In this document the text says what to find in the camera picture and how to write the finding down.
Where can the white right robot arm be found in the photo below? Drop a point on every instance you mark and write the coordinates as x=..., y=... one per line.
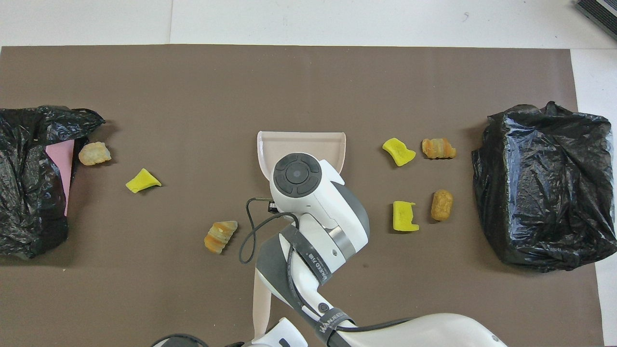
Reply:
x=313, y=193

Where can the notched yellow sponge block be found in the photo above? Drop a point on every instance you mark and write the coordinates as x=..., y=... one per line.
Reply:
x=404, y=217

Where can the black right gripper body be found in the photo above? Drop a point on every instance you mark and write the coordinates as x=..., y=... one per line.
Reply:
x=273, y=206

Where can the brown fried nugget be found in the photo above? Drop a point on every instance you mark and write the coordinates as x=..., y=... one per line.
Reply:
x=442, y=205

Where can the beige plastic dustpan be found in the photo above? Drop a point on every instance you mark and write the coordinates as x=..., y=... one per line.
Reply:
x=299, y=142

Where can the dark grey ribbed device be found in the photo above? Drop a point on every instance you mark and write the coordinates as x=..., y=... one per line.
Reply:
x=600, y=14

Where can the curved yellow sponge piece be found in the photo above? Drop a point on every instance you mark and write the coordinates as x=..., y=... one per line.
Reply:
x=398, y=151

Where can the black trash bag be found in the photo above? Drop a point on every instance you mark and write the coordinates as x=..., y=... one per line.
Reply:
x=24, y=193

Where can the sliced bread loaf piece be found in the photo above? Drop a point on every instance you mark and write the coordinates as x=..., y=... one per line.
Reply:
x=221, y=236

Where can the black trash bag lined bin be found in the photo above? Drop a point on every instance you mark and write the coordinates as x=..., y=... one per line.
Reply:
x=544, y=188

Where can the brown table mat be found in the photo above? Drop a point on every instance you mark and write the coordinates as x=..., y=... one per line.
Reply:
x=193, y=96

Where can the pink plastic bin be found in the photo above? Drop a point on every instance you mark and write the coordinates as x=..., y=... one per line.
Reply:
x=61, y=164

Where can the pale bread chunk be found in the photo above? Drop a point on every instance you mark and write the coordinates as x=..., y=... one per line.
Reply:
x=94, y=153

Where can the yellow sponge wedge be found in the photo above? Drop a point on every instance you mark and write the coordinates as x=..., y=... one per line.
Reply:
x=142, y=181

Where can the orange striped bread piece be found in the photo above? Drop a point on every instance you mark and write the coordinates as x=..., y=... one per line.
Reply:
x=438, y=148

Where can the beige hand brush black bristles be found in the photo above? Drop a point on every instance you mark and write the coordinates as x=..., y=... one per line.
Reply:
x=262, y=303

